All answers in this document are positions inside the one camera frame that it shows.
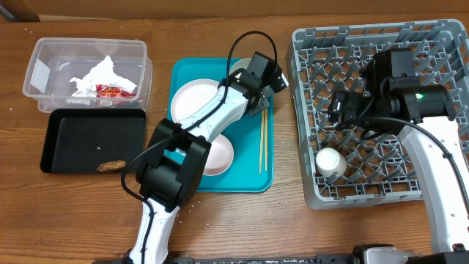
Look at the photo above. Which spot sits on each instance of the wooden chopstick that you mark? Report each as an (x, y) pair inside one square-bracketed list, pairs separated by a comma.
[(261, 140), (265, 122)]

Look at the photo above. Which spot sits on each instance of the teal serving tray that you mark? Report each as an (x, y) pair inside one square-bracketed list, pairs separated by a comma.
[(243, 176)]

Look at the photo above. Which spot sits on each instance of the large white plate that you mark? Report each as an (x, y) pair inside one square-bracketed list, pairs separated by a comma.
[(190, 97)]

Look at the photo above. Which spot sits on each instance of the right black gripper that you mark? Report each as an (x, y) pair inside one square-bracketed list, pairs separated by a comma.
[(353, 100)]

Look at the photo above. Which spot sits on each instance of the brown food scrap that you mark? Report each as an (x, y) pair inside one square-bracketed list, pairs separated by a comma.
[(111, 166)]

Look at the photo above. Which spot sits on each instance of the grey dishwasher rack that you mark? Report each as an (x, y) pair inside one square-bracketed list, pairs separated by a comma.
[(324, 59)]

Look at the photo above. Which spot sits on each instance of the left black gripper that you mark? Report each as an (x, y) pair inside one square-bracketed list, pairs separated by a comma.
[(264, 102)]

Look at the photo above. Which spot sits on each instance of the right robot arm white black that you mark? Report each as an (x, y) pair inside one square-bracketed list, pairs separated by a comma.
[(424, 119)]

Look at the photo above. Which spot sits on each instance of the red snack wrapper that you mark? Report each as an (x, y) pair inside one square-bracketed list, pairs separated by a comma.
[(106, 91)]

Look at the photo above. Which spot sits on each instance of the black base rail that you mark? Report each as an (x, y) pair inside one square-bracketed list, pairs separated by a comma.
[(256, 260)]

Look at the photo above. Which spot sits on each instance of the small white plate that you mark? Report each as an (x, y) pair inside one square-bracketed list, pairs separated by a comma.
[(220, 157)]

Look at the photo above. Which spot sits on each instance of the grey bowl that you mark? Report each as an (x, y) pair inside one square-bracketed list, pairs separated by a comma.
[(239, 68)]

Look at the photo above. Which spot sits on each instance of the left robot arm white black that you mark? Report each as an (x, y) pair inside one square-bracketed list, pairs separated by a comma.
[(171, 168)]

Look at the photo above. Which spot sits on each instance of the white napkin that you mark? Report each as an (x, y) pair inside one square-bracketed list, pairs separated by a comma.
[(102, 73)]

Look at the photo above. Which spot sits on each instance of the clear plastic bin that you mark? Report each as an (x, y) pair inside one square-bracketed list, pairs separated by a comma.
[(55, 60)]

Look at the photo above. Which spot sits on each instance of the wooden chopstick right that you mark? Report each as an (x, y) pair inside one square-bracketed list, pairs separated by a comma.
[(265, 122)]

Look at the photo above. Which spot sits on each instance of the wooden chopstick left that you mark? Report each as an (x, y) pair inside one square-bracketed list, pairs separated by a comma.
[(261, 140)]

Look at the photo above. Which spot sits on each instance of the white cup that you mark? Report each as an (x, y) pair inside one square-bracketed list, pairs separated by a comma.
[(329, 161)]

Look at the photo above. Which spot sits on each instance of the black plastic tray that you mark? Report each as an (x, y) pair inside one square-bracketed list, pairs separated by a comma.
[(79, 140)]

